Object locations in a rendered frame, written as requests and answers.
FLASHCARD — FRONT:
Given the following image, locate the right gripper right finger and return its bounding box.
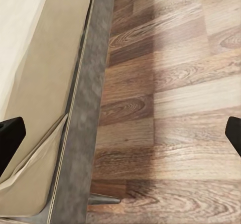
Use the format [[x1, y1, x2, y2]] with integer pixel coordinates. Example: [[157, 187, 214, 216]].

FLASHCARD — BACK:
[[225, 116, 241, 157]]

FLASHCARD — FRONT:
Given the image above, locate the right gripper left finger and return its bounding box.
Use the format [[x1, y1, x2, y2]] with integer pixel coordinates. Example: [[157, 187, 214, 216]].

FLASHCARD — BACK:
[[0, 117, 26, 177]]

